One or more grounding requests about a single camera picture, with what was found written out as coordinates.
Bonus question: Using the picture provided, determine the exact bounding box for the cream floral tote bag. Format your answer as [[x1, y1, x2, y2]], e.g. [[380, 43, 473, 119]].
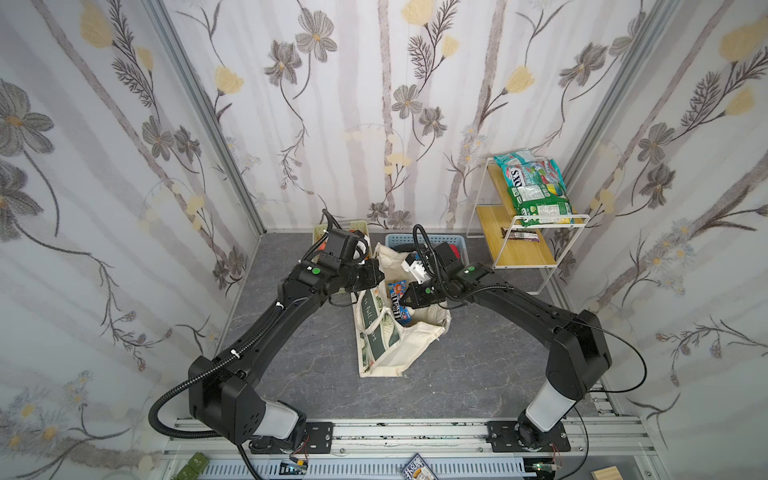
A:
[[353, 244, 452, 378]]

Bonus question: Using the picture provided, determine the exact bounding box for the blue m&m candy packet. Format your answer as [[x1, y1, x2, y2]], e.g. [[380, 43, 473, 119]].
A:
[[387, 280, 412, 326]]

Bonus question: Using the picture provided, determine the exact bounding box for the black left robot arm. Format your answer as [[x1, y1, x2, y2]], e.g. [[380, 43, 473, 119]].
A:
[[148, 216, 384, 451]]

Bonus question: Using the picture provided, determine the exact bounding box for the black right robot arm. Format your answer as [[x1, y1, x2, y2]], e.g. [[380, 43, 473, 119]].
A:
[[401, 224, 612, 451]]

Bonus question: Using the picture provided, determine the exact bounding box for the green skittles candy bag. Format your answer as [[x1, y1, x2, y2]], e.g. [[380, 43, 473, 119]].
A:
[[494, 149, 573, 227]]

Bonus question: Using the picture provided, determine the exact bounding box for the green plastic fruit basket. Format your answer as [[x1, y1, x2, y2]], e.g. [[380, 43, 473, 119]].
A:
[[312, 219, 370, 242]]

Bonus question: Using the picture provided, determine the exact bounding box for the blue plastic vegetable basket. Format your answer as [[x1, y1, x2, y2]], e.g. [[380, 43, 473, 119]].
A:
[[383, 232, 469, 259]]

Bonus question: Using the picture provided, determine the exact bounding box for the purple brown chocolate packet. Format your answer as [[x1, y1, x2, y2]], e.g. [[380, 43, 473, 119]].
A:
[[501, 229, 539, 242]]

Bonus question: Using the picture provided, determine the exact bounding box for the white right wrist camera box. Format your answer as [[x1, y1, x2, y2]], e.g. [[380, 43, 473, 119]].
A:
[[401, 252, 431, 284]]

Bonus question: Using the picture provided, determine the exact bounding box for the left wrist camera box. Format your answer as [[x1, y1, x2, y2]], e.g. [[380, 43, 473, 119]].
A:
[[321, 229, 369, 265]]

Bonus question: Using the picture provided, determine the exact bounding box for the white wire wooden shelf rack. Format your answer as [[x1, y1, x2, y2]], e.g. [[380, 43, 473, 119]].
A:
[[465, 156, 590, 295]]

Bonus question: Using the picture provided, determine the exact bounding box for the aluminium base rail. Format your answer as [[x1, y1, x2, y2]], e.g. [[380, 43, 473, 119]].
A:
[[158, 415, 669, 479]]

